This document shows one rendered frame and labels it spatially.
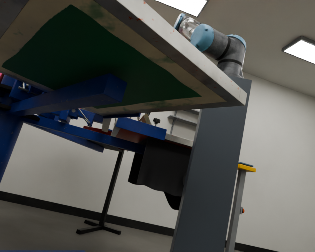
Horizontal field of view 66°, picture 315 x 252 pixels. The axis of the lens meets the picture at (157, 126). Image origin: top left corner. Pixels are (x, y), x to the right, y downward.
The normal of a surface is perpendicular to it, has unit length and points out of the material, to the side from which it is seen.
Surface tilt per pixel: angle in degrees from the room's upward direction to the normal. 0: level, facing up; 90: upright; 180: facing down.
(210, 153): 90
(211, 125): 90
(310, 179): 90
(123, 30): 180
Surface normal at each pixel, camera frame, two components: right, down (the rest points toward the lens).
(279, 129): 0.24, -0.17
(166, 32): 0.68, 0.00
